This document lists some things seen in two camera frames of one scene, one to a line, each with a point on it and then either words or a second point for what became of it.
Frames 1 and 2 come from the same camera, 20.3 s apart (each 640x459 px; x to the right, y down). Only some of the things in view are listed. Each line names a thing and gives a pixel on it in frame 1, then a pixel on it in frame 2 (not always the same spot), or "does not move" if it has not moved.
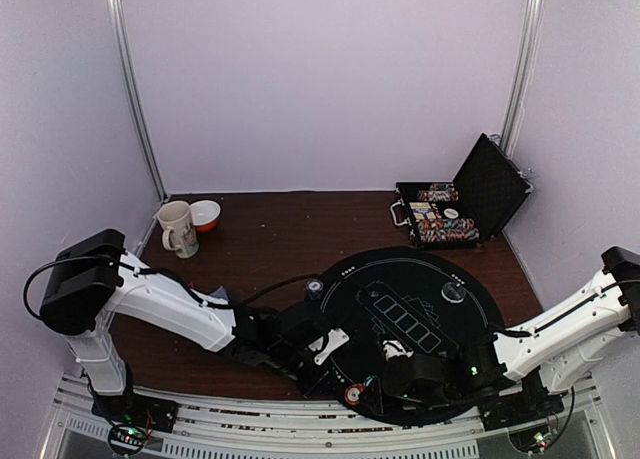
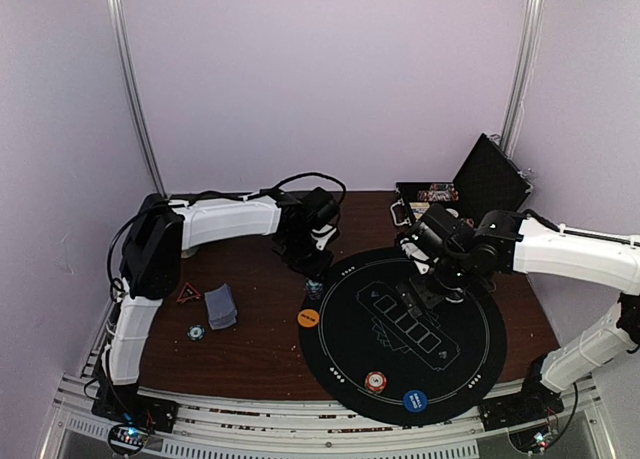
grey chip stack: [314, 289] does not move
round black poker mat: [427, 333] does not move
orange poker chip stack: [353, 393] -> [375, 381]
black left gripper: [327, 378] -> [315, 271]
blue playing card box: [422, 211] does not move
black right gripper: [377, 396] -> [426, 289]
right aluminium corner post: [534, 15] does not move
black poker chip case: [471, 210] does not move
